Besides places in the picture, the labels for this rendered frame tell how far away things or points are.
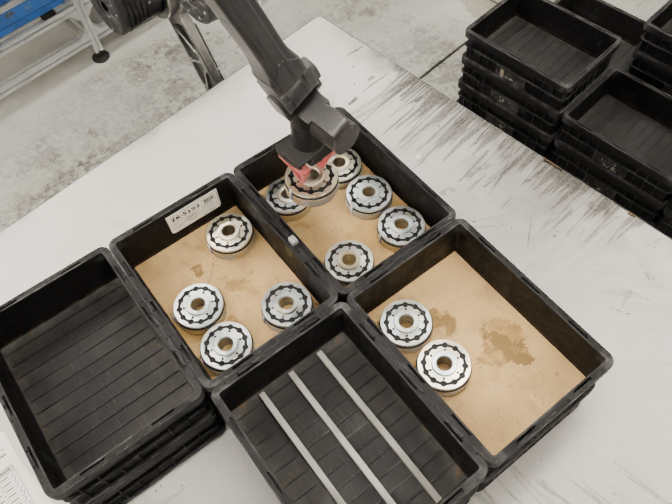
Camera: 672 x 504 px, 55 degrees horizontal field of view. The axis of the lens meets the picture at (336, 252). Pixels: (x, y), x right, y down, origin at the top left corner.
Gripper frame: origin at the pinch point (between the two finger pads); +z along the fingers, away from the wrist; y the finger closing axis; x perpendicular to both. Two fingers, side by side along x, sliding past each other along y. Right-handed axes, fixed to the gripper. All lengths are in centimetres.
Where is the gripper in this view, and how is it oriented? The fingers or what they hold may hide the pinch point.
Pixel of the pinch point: (310, 171)
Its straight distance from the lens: 123.7
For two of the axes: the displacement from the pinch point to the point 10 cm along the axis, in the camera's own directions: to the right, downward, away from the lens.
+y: 7.1, -6.1, 3.5
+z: 0.2, 5.1, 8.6
